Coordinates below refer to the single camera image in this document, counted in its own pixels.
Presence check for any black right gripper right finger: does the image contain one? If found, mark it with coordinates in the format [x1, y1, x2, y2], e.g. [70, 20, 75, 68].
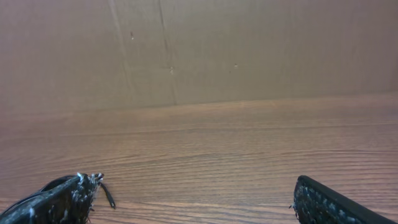
[292, 175, 397, 224]

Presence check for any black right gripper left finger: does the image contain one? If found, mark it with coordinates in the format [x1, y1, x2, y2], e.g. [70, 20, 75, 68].
[1, 173, 104, 224]

